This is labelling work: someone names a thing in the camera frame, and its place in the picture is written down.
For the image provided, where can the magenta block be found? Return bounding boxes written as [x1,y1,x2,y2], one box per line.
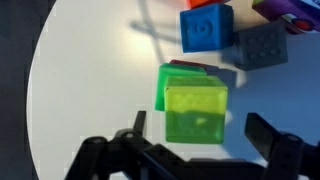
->
[169,58,219,75]

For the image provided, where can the blue block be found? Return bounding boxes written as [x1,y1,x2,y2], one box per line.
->
[179,2,235,54]

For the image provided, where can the lime green block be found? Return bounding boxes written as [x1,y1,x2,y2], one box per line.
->
[163,75,230,145]

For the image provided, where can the purple cartoon picture cube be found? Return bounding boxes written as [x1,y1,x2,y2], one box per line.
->
[251,0,320,36]

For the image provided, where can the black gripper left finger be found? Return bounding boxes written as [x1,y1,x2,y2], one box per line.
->
[64,110,189,180]

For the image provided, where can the dark gray block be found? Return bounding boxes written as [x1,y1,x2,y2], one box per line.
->
[232,22,290,72]

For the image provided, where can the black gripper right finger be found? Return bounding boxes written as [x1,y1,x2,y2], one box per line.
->
[243,112,320,180]

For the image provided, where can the round white table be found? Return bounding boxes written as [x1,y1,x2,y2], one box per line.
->
[25,0,320,180]

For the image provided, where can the orange-red block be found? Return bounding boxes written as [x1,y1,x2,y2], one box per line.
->
[184,0,232,10]

